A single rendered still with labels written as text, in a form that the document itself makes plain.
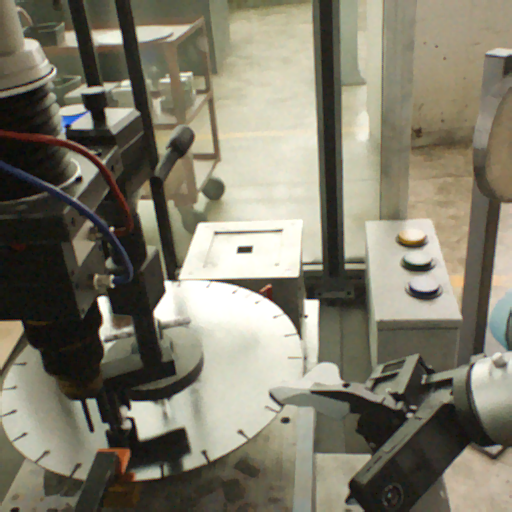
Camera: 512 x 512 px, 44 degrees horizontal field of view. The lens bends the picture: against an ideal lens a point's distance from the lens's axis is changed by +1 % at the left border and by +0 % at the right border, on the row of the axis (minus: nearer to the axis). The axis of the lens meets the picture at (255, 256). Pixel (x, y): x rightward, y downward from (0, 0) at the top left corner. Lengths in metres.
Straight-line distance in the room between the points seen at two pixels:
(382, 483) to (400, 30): 0.66
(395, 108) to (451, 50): 2.74
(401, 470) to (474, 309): 1.43
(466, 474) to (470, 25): 2.53
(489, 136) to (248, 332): 0.97
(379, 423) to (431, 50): 3.23
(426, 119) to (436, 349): 3.02
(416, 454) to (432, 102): 3.33
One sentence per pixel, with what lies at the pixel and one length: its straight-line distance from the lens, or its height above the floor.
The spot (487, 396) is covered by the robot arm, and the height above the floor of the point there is 1.03.
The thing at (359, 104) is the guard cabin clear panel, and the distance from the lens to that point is 1.05.
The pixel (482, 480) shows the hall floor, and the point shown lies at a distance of 1.87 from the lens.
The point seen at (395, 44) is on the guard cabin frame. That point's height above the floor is 1.18.
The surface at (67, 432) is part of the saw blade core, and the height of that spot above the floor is 0.95.
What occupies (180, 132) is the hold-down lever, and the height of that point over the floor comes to 1.22.
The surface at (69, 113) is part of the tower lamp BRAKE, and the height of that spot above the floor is 1.16.
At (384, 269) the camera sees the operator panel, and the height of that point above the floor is 0.90.
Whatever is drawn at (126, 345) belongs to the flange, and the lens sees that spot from 0.74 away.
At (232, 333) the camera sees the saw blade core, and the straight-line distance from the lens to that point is 0.75.
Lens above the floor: 1.40
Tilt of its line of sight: 30 degrees down
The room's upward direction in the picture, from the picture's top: 6 degrees counter-clockwise
